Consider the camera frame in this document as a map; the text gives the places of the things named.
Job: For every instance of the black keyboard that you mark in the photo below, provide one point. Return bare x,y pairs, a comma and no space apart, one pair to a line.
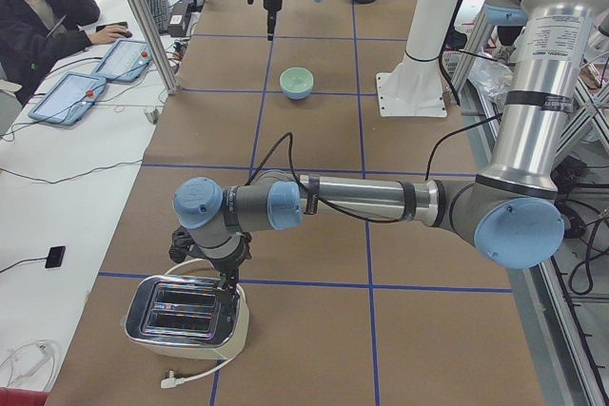
159,10

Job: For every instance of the white chrome toaster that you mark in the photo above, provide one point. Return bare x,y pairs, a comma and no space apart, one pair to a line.
182,317

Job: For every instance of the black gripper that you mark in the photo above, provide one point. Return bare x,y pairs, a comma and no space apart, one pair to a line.
230,263
271,5

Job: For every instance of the blue teach pendant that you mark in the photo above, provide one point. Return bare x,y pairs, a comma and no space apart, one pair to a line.
124,62
69,99

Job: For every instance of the near blue teach pendant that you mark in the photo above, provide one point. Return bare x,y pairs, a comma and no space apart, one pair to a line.
69,99

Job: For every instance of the seated person in black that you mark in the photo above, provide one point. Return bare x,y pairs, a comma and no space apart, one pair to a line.
35,34

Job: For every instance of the aluminium frame post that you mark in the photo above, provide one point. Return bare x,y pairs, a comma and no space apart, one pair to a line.
145,22

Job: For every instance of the small black box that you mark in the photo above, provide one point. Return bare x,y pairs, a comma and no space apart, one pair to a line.
55,257

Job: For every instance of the blue bowl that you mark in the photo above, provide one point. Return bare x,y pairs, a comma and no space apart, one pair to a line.
296,96

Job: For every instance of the green bowl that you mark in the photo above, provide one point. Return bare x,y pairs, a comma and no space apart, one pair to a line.
296,79

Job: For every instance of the crumpled plastic bag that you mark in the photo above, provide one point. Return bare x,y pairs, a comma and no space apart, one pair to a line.
492,80

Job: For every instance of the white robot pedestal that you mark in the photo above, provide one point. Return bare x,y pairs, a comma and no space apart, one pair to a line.
414,87

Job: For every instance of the far blue teach pendant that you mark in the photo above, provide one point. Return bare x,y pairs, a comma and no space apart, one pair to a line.
124,62

